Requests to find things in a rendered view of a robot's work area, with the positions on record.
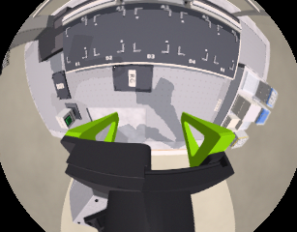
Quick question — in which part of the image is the white flat cover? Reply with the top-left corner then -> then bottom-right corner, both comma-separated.
242,71 -> 260,95
239,122 -> 251,130

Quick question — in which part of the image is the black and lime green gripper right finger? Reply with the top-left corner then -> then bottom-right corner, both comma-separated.
181,112 -> 235,167

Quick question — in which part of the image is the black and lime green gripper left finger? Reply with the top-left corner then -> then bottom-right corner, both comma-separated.
65,112 -> 119,142

